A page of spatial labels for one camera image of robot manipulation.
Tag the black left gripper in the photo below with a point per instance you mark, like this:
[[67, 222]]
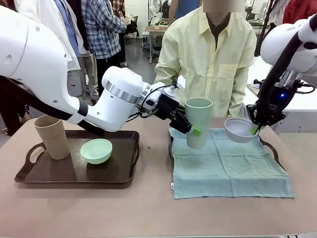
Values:
[[163, 106]]

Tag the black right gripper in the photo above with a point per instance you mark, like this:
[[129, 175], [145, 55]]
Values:
[[284, 99]]

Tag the tall light green cup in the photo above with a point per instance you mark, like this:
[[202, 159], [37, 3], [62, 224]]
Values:
[[200, 116]]

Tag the white bowl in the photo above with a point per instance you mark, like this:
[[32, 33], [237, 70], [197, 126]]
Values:
[[237, 135]]

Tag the teal cloth mat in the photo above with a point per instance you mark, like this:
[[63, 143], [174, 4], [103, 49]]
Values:
[[223, 173]]

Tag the light green bowl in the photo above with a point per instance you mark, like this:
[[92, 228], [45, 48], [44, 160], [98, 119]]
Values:
[[96, 155]]

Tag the tall beige cup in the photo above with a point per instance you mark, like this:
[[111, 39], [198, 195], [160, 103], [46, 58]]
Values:
[[55, 143]]

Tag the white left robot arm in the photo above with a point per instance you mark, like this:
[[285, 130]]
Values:
[[37, 62]]

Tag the dark brown tray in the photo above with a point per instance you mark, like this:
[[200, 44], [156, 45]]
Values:
[[170, 148], [49, 171]]

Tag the white side table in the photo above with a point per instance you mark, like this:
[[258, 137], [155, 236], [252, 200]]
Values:
[[304, 99]]

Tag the person in yellow shirt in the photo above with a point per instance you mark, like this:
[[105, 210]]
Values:
[[210, 62]]

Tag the wooden background table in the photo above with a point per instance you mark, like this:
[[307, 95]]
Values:
[[156, 28]]

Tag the person in blue shirt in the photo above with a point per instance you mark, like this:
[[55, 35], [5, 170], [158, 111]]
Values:
[[185, 10]]

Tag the person in red jacket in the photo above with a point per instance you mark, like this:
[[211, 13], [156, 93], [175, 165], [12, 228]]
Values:
[[297, 10]]

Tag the person in plaid shirt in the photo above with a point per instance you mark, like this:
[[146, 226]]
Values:
[[101, 29]]

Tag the person in white shirt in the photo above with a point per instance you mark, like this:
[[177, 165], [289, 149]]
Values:
[[62, 15]]

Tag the person in dark clothes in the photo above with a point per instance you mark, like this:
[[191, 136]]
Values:
[[12, 119]]

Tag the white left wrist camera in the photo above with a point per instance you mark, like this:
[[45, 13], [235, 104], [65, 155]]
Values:
[[171, 91]]

